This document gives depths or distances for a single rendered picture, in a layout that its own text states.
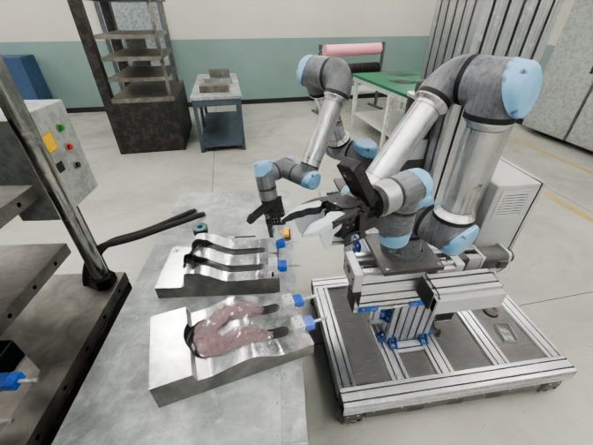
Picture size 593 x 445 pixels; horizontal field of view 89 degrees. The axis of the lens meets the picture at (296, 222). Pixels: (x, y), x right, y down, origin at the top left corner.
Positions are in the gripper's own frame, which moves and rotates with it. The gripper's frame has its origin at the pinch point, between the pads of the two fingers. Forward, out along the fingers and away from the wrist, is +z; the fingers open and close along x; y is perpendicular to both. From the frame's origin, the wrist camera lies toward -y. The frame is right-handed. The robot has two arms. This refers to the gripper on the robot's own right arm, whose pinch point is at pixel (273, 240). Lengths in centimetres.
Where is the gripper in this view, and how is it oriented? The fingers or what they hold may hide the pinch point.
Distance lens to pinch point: 133.6
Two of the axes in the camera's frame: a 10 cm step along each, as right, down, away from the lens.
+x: -0.5, -4.6, 8.9
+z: 1.5, 8.8, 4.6
